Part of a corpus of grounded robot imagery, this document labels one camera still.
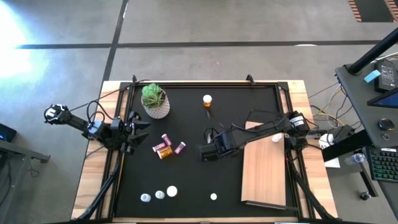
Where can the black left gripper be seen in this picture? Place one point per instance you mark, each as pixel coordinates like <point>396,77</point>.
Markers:
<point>122,133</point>

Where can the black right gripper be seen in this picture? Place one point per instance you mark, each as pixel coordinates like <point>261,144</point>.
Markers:
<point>222,144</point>

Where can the blue bottle with red contents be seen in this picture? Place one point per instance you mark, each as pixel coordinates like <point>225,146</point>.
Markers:
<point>213,196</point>

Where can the pale blue pill bottle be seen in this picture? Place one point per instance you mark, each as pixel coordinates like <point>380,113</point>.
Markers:
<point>145,197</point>

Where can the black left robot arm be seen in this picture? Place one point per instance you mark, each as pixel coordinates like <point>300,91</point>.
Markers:
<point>77,123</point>

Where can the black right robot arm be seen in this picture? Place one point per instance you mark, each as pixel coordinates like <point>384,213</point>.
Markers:
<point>267,127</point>

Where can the succulent in patterned white pot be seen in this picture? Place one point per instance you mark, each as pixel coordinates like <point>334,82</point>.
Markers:
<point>155,105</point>

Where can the black table mat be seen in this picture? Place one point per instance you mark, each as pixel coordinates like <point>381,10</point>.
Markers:
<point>192,180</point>

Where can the black clamp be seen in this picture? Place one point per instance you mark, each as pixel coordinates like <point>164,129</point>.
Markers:
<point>249,79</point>
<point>134,78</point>

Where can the white capped pill bottle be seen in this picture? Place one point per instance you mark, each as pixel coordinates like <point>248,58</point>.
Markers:
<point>160,194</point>

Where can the large orange pill bottle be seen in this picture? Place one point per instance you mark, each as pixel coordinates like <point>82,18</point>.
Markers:
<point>171,191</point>

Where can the white paper label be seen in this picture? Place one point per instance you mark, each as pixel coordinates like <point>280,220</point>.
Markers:
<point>325,140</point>

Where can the white paper sheet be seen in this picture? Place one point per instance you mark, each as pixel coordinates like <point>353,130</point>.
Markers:
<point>333,163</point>

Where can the black power strip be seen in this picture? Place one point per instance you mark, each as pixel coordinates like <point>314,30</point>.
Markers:
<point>343,132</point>

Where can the black desk leg bar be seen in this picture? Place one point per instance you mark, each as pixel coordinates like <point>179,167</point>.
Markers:
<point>345,148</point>

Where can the clear water bottle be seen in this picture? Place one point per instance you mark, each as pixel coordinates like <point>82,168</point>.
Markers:
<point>354,159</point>

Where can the black device with blue light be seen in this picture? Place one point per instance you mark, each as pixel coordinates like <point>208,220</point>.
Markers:
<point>6,133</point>

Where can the grey side desk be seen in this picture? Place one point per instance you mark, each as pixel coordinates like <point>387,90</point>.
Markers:
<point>9,186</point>

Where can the dark grey desk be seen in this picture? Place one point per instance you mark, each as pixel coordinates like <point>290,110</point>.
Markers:
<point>357,102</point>
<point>391,199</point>

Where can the black caster wheel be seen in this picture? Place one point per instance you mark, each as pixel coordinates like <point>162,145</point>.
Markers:
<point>364,196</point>

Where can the black keyboard with green lights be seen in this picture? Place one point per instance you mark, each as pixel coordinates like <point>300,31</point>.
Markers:
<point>384,163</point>

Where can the blue sticky note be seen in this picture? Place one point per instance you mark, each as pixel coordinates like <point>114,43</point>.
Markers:
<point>372,76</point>

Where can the black computer mouse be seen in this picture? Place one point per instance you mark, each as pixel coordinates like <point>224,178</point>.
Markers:
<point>386,124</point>

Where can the black tablet screen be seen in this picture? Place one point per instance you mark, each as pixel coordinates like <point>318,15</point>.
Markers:
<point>387,100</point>

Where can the black pole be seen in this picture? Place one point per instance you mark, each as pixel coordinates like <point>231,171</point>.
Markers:
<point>373,53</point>

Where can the black power adapter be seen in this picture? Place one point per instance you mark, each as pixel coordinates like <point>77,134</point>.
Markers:
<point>387,76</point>

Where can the black floor mat striped edge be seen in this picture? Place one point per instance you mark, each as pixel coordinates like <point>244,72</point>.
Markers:
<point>373,11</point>

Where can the black aluminium table frame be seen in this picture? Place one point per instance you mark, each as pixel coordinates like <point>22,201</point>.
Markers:
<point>217,83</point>

